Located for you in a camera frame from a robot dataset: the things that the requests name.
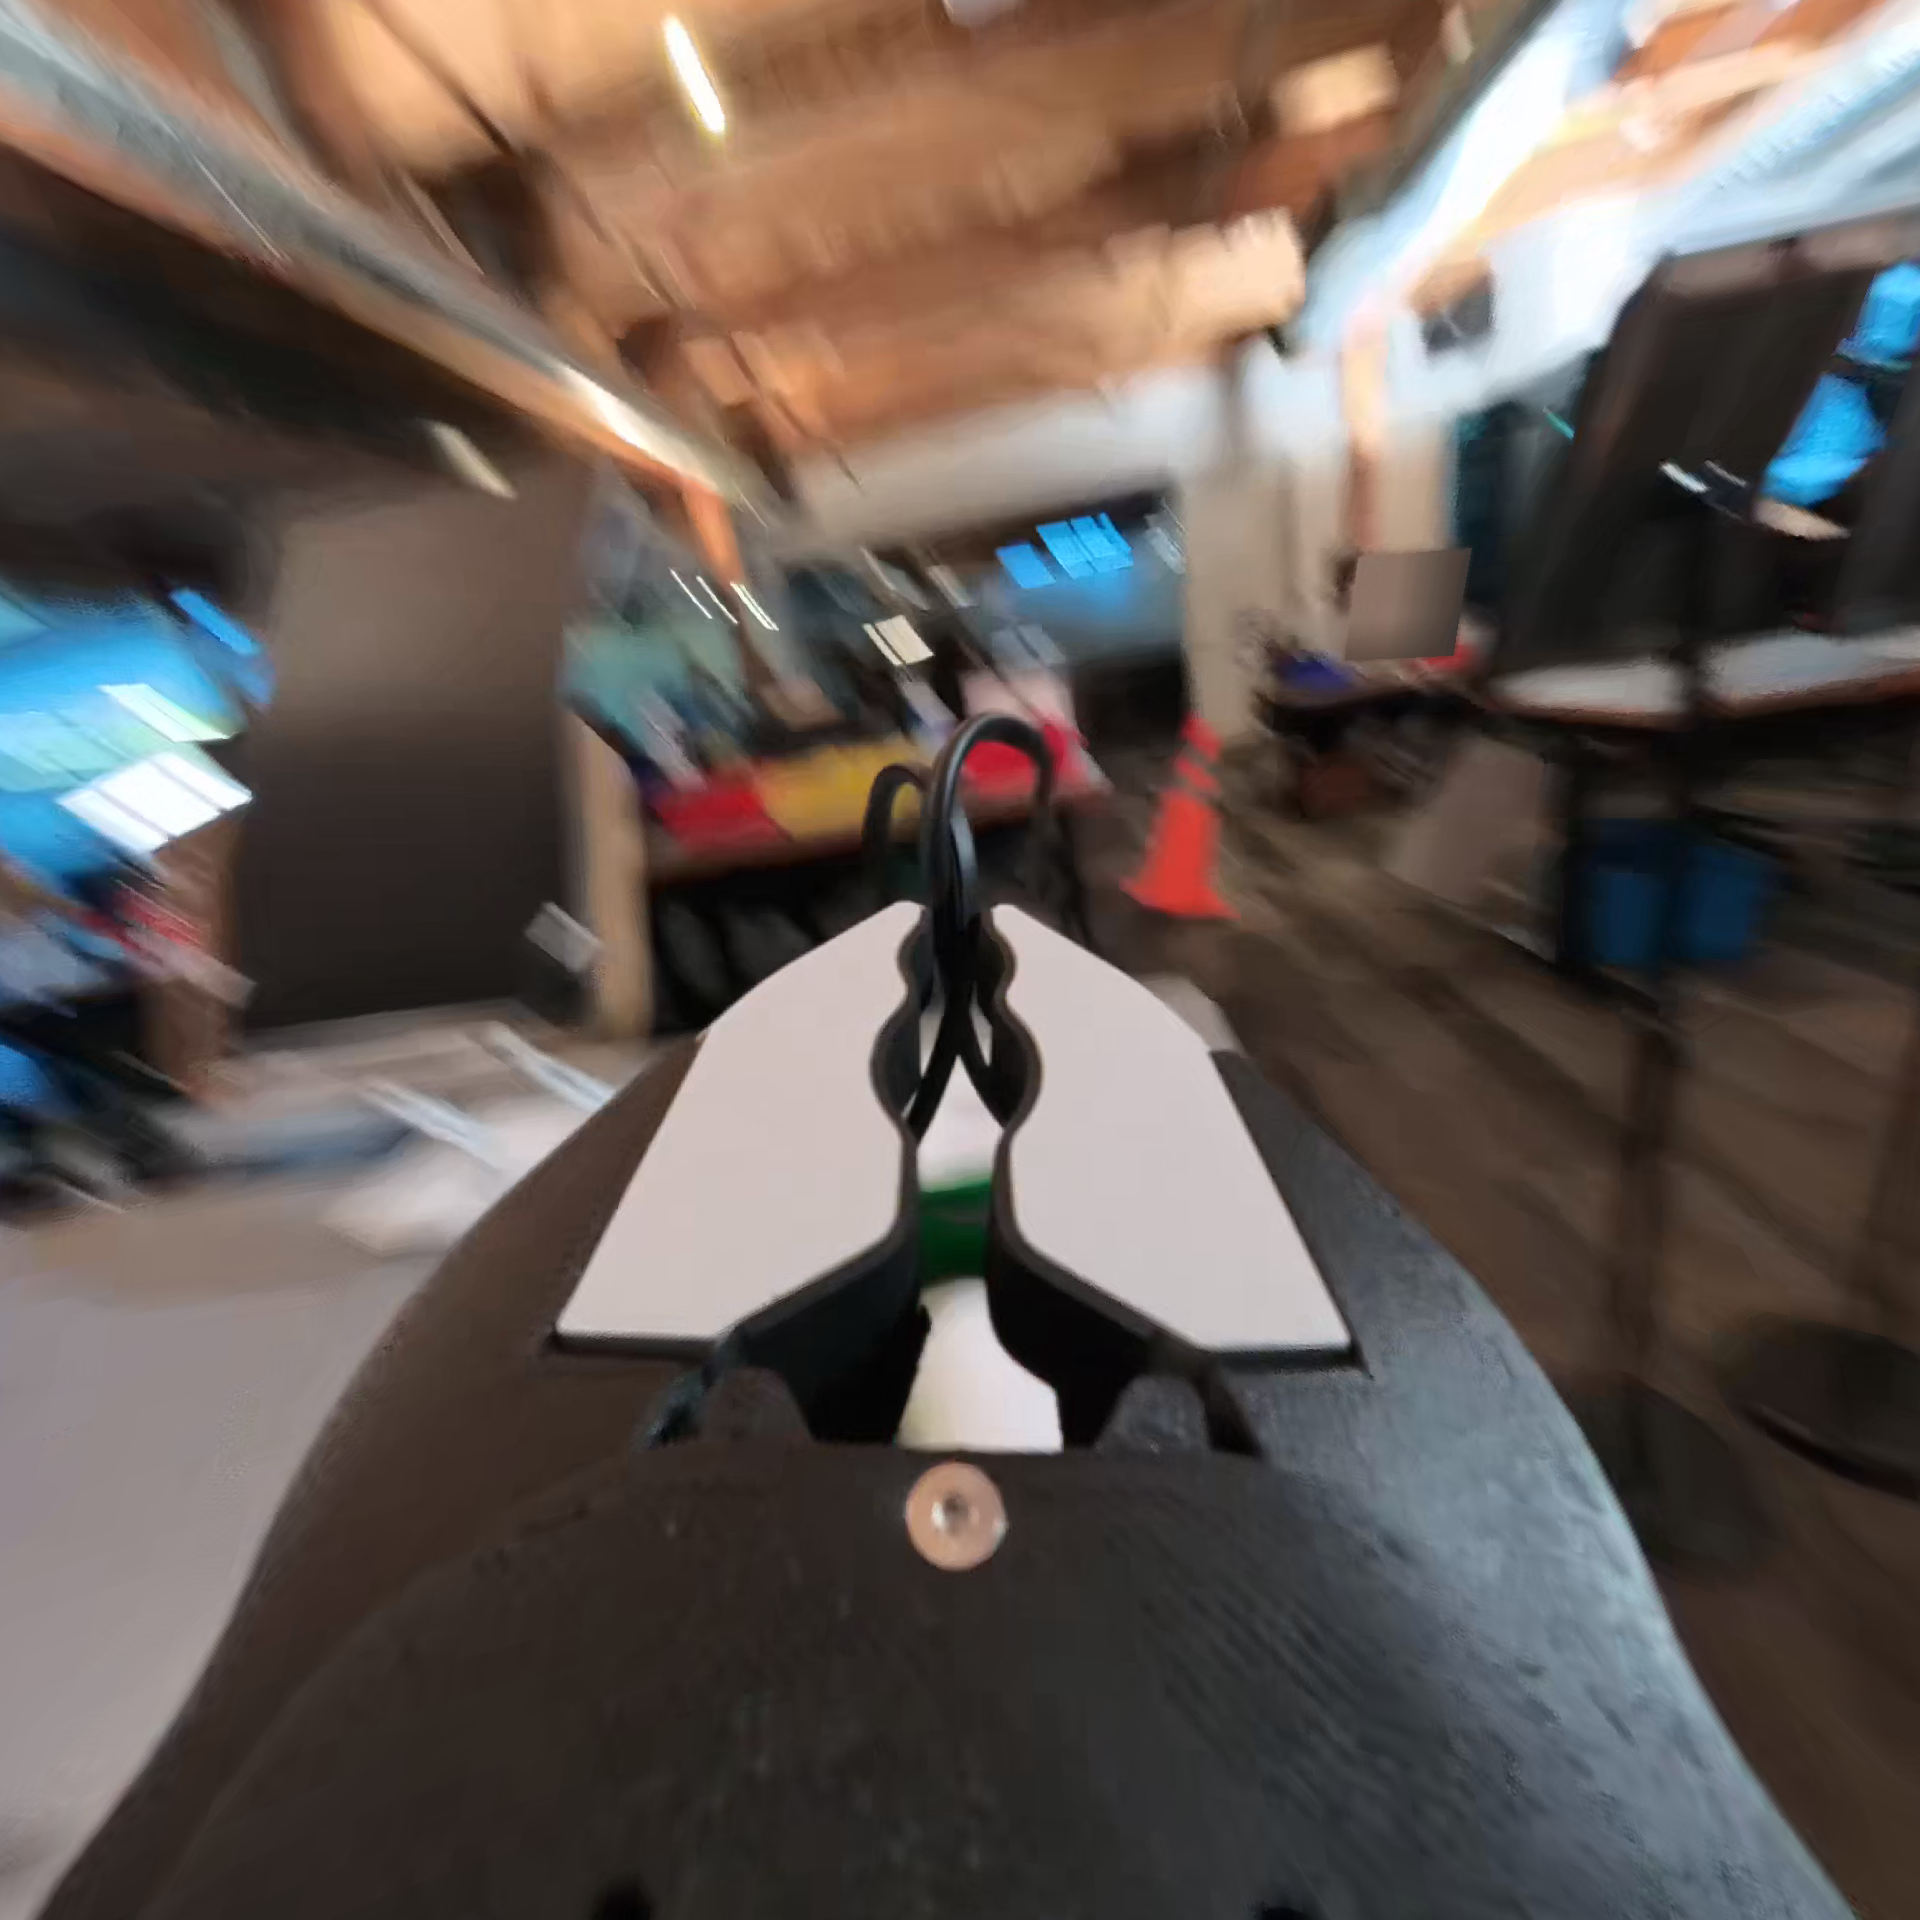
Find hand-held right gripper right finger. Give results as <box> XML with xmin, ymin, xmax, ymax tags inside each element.
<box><xmin>984</xmin><ymin>906</ymin><xmax>1356</xmax><ymax>1448</ymax></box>

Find black cable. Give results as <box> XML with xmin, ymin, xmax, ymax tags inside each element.
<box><xmin>859</xmin><ymin>714</ymin><xmax>1062</xmax><ymax>1147</ymax></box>

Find orange traffic cone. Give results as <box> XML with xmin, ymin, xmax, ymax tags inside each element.
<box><xmin>1120</xmin><ymin>714</ymin><xmax>1240</xmax><ymax>926</ymax></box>

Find green plastic bin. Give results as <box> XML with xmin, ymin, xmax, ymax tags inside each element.
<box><xmin>914</xmin><ymin>1175</ymin><xmax>997</xmax><ymax>1280</ymax></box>

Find printed paper sheets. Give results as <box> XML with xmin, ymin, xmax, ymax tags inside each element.
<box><xmin>224</xmin><ymin>1018</ymin><xmax>633</xmax><ymax>1254</ymax></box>

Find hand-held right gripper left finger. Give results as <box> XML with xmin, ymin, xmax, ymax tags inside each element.
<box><xmin>553</xmin><ymin>897</ymin><xmax>932</xmax><ymax>1448</ymax></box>

